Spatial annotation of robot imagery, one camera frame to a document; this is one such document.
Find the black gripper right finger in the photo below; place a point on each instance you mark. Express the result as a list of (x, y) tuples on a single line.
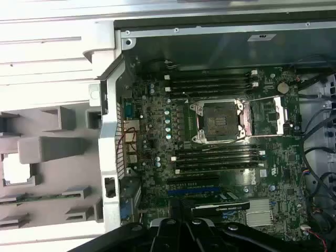
[(199, 236)]

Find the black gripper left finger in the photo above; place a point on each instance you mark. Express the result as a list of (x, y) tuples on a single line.
[(168, 236)]

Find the silver square CPU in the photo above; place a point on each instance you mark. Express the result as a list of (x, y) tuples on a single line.
[(16, 168)]

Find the CPU socket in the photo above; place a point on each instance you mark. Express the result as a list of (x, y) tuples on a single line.
[(218, 119)]

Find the black graphics card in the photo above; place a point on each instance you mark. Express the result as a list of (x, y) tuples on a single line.
[(220, 208)]

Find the blue expansion slot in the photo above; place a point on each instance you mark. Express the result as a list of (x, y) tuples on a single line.
[(193, 192)]

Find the black expansion slot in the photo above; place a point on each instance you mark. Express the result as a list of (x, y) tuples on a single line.
[(193, 180)]

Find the silver finned heatsink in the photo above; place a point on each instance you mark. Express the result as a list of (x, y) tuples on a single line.
[(258, 212)]

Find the RAM slot with white clips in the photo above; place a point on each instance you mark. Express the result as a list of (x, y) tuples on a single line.
[(210, 75), (218, 168), (210, 86), (218, 156)]

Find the silver top capacitor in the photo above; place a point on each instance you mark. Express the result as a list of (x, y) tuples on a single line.
[(169, 136), (158, 158), (166, 112), (158, 165), (167, 121), (168, 129)]

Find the RAM slot with black clips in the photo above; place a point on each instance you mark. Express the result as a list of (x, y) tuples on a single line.
[(210, 92), (218, 162), (210, 81), (218, 149)]

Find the thin metal locking lever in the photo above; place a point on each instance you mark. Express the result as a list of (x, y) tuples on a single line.
[(223, 147)]

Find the green motherboard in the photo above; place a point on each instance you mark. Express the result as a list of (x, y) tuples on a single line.
[(283, 162)]

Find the gray parts rack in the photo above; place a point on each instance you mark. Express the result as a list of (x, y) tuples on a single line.
[(60, 173)]

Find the green RAM stick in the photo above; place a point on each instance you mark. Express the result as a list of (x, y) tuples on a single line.
[(44, 197)]

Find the blue serial port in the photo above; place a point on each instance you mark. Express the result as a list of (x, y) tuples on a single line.
[(128, 108)]

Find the metal socket cover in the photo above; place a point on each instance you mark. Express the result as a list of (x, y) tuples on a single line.
[(279, 113)]

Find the round coin battery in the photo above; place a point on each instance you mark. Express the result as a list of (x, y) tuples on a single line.
[(283, 88)]

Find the open black PC case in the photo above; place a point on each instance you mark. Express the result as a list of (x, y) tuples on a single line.
[(210, 52)]

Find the metal drive cage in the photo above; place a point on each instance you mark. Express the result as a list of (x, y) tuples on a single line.
[(332, 90)]

